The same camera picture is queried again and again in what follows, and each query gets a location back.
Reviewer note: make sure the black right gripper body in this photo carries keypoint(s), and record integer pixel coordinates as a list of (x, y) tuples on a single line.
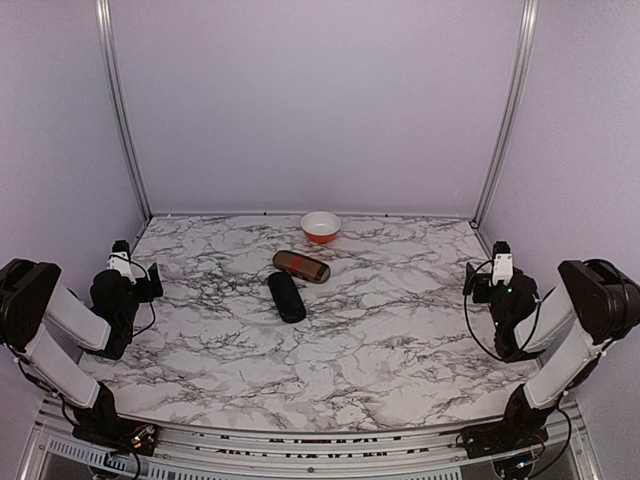
[(480, 279)]

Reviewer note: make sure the brown striped glasses case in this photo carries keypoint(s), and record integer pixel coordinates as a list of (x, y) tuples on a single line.
[(301, 266)]

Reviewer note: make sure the aluminium frame post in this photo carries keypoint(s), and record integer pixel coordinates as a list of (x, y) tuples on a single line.
[(515, 91), (110, 60)]

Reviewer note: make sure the white bowl orange outside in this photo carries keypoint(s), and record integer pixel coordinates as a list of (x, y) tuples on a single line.
[(320, 226)]

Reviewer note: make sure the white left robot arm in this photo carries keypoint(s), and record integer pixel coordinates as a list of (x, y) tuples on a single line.
[(36, 306)]

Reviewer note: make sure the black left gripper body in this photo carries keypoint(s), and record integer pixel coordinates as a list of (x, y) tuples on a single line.
[(148, 293)]

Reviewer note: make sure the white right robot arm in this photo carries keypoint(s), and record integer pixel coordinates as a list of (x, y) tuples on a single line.
[(593, 306)]

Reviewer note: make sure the aluminium frame post left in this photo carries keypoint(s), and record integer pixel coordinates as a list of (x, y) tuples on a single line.
[(110, 60)]

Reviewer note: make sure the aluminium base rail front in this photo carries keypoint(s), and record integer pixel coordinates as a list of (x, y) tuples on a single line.
[(563, 451)]

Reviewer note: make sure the aluminium frame post right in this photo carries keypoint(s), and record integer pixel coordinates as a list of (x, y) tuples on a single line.
[(515, 91)]

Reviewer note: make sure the black woven glasses case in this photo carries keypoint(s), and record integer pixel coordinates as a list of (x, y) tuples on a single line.
[(286, 297)]

